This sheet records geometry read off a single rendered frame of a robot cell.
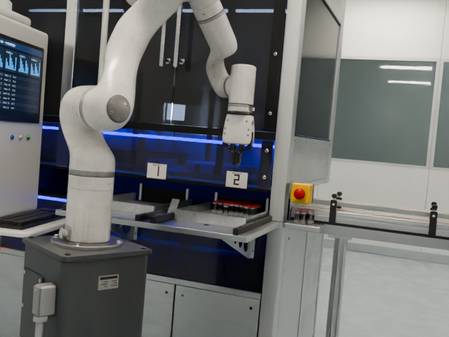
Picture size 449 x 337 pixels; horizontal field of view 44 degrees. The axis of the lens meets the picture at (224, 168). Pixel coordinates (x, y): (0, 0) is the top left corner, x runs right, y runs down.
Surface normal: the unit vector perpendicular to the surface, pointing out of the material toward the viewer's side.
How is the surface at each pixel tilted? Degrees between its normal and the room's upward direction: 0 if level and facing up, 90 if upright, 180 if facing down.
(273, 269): 90
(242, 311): 90
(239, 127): 91
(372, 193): 90
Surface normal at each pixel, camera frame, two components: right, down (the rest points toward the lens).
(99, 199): 0.58, 0.09
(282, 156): -0.34, 0.02
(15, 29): 0.98, 0.09
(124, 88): 0.76, -0.36
